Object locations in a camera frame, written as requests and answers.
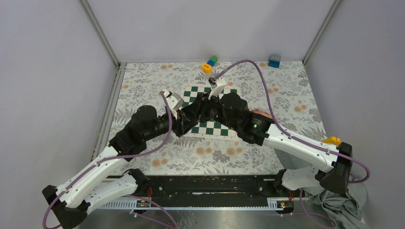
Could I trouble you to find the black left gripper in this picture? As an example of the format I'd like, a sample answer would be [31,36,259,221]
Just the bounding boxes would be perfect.
[144,109,199,141]

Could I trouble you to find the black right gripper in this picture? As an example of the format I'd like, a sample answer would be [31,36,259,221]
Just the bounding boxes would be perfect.
[182,89,239,131]

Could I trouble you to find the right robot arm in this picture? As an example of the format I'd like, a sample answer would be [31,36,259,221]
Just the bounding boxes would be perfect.
[178,93,352,197]

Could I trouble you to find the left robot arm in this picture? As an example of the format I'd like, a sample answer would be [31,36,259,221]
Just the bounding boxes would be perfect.
[42,105,198,229]

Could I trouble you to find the person's hand painted nails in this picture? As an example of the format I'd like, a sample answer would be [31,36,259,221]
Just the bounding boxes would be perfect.
[252,109,273,120]

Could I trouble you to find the floral tablecloth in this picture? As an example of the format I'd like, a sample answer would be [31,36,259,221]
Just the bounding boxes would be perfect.
[109,61,327,176]

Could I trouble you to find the green white chessboard mat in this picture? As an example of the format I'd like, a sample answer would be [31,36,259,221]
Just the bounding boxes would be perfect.
[181,83,238,141]

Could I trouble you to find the orange round toy brick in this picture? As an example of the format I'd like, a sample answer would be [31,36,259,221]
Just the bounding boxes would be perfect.
[201,63,212,73]

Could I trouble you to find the blue green toy block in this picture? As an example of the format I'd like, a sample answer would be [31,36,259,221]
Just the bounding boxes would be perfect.
[207,55,218,67]

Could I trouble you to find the blue grey toy brick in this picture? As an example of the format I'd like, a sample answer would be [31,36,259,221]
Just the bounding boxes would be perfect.
[268,54,281,68]

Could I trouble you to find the yellow toy piece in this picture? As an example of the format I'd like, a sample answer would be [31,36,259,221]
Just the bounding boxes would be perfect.
[321,136,341,146]

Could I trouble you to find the grey cloth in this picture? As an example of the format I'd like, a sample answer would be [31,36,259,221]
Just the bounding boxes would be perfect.
[274,149,369,229]

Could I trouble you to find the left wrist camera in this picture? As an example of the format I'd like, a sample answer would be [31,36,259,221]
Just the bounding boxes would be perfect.
[163,90,184,119]

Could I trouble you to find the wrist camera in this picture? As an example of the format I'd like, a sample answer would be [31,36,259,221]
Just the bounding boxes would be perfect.
[208,77,227,99]
[163,90,184,119]

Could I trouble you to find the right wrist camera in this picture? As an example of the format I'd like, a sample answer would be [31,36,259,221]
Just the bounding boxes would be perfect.
[208,77,227,99]

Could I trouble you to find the aluminium frame rail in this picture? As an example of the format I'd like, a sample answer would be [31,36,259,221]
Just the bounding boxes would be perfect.
[89,62,128,161]

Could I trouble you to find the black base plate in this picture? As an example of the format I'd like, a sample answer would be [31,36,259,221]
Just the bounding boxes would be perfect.
[131,175,299,209]

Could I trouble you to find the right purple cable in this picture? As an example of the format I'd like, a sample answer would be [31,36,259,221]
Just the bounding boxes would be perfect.
[214,60,372,229]

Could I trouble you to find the purple cable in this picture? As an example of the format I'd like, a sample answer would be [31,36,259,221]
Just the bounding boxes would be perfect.
[42,91,178,229]
[214,60,372,229]

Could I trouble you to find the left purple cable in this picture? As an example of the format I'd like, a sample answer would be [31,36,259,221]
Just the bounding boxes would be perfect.
[42,91,178,229]

